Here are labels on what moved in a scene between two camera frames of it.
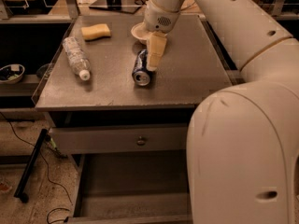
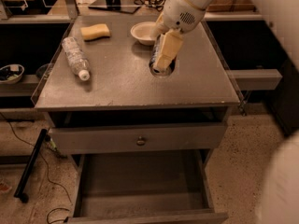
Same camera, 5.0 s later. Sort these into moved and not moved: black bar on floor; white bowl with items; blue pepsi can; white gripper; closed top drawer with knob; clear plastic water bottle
Moved: blue pepsi can; white gripper
Not moved: clear plastic water bottle; closed top drawer with knob; white bowl with items; black bar on floor
